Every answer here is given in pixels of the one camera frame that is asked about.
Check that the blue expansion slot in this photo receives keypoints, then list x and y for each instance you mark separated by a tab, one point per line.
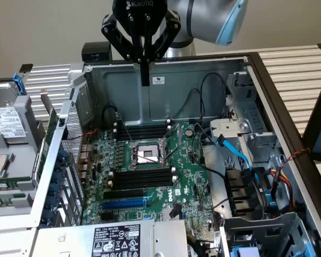
123	204

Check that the grey parts rack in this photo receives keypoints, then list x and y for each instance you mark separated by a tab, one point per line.
24	184

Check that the silver hard disk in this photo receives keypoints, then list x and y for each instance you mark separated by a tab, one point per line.
8	120

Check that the blue disk carrier rail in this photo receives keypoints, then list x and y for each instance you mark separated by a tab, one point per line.
22	87

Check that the open metal PC case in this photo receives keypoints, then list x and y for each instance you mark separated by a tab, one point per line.
190	80

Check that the metal port stack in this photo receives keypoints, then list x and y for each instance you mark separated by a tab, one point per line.
85	160

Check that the grey metal disk bay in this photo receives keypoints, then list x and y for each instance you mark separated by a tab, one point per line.
291	225

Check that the RAM slot white latches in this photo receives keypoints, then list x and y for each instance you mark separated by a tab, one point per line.
141	124
141	181
141	131

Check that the blue card retention clip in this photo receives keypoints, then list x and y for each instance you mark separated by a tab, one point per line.
51	202
47	215
59	165
61	155
54	189
57	177

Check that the black fan shroud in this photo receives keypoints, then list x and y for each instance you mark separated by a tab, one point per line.
238	187

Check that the silver chipset heatsink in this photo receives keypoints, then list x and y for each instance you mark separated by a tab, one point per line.
166	214

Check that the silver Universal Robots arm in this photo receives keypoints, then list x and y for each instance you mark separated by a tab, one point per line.
203	18

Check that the green graphics card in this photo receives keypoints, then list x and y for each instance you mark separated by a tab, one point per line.
53	120

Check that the black box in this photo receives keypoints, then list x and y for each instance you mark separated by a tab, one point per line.
95	51

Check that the white label sticker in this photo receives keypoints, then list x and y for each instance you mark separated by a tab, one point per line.
157	79

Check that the grey metal bracket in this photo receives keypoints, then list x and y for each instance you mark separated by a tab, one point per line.
227	128

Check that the metal drive cage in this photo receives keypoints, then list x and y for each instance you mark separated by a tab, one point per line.
256	115

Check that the CPU socket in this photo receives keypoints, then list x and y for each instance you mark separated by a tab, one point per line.
147	155

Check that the dark framed panel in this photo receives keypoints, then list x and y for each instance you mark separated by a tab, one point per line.
309	134

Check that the coin cell battery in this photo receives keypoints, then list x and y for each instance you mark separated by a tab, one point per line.
189	132

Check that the metal socket cover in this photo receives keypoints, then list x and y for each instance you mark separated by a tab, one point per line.
177	134

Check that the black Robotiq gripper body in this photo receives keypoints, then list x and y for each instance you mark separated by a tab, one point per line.
139	16

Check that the green Dell motherboard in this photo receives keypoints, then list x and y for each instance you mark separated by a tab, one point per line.
187	171

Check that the silver power supply unit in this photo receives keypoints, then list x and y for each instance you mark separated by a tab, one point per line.
166	235

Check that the thin metal locking lever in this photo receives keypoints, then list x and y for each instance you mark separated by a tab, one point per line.
126	130
174	153

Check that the short black expansion slot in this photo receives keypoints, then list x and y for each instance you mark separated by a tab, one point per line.
107	217

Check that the long black expansion slot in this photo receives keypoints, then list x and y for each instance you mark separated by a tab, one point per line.
123	194

